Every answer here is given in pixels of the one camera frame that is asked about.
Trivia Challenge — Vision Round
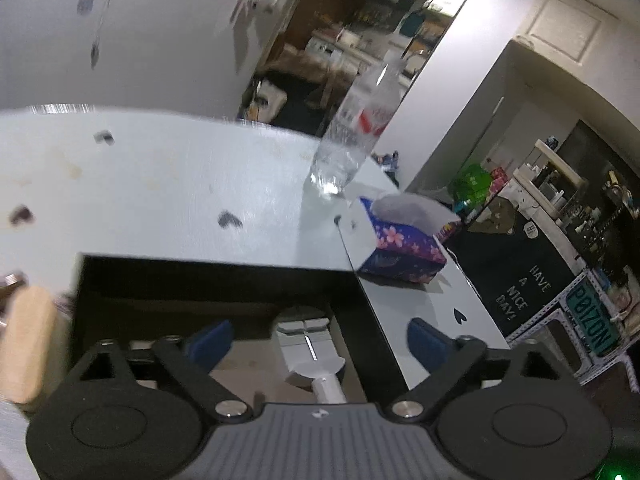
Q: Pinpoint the black cardboard box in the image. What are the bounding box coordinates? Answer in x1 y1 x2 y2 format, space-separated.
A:
70 255 408 406

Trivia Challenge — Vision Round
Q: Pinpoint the grey watch repair tool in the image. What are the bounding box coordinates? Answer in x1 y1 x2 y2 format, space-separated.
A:
271 307 347 404

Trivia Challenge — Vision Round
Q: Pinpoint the light wooden block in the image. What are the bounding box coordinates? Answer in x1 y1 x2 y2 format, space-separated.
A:
1 286 56 406

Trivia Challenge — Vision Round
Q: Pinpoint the black letter board sign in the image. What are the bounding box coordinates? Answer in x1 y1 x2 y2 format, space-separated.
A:
445 196 577 336

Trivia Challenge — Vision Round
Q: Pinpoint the purple floral tissue pack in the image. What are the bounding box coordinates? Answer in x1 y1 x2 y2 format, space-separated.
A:
336 193 462 284

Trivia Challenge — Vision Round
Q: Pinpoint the white grid crate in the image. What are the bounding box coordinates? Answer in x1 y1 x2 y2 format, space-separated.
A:
506 268 639 391

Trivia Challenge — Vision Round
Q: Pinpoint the green poison licence plate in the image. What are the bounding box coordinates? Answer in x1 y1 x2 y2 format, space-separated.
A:
565 278 620 358

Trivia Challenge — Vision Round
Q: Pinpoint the green plastic bag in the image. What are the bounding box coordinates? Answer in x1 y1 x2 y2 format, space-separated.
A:
451 164 492 207

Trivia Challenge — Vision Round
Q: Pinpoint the white storage shelf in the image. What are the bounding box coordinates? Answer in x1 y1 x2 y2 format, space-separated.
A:
512 139 588 220

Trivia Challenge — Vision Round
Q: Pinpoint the clear water bottle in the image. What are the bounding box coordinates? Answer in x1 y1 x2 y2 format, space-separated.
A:
309 52 405 196

